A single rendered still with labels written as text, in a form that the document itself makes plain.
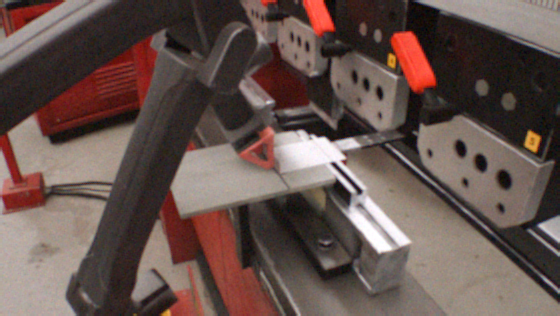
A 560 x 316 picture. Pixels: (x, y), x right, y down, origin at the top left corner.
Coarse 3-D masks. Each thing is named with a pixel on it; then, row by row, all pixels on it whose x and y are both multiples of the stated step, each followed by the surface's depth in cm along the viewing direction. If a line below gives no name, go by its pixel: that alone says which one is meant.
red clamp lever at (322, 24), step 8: (304, 0) 57; (312, 0) 56; (320, 0) 57; (312, 8) 56; (320, 8) 56; (312, 16) 56; (320, 16) 55; (328, 16) 56; (312, 24) 56; (320, 24) 55; (328, 24) 55; (320, 32) 55; (328, 32) 55; (328, 40) 55; (320, 48) 55; (328, 48) 54; (336, 48) 54; (344, 48) 55; (352, 48) 55; (328, 56) 54; (336, 56) 55
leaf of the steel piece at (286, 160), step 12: (264, 144) 79; (288, 144) 83; (300, 144) 83; (312, 144) 83; (276, 156) 79; (288, 156) 79; (300, 156) 79; (312, 156) 79; (324, 156) 79; (276, 168) 75; (288, 168) 76; (300, 168) 76
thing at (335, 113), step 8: (312, 80) 77; (320, 80) 74; (328, 80) 71; (312, 88) 77; (320, 88) 74; (328, 88) 72; (312, 96) 78; (320, 96) 75; (328, 96) 72; (312, 104) 81; (320, 104) 76; (328, 104) 73; (336, 104) 72; (320, 112) 78; (328, 112) 73; (336, 112) 72; (328, 120) 76; (336, 120) 73; (336, 128) 74
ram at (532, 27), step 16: (416, 0) 43; (432, 0) 40; (448, 0) 38; (464, 0) 37; (480, 0) 35; (496, 0) 33; (512, 0) 32; (464, 16) 37; (480, 16) 35; (496, 16) 34; (512, 16) 32; (528, 16) 31; (544, 16) 29; (512, 32) 33; (528, 32) 31; (544, 32) 30
